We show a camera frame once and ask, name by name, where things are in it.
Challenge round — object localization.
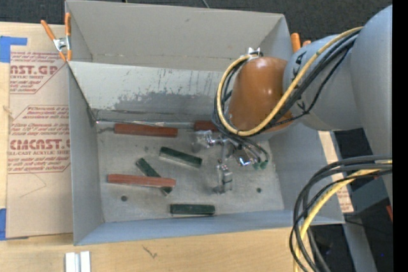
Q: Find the grey metal bin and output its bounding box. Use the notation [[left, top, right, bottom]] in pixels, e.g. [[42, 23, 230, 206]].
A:
[[64, 0, 347, 247]]

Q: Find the brown cardboard board red print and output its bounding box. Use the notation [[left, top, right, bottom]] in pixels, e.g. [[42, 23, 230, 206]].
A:
[[0, 21, 355, 241]]

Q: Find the red-brown flat block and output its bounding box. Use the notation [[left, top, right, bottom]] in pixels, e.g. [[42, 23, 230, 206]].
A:
[[106, 173, 177, 189], [193, 120, 219, 133], [113, 122, 179, 139]]

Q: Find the dark green flat block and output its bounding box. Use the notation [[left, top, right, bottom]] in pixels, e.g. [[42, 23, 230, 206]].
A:
[[135, 157, 173, 196], [159, 146, 203, 169], [169, 203, 216, 217]]

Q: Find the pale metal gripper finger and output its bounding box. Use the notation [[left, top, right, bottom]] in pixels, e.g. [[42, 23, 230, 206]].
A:
[[212, 159, 234, 195], [191, 130, 223, 153]]

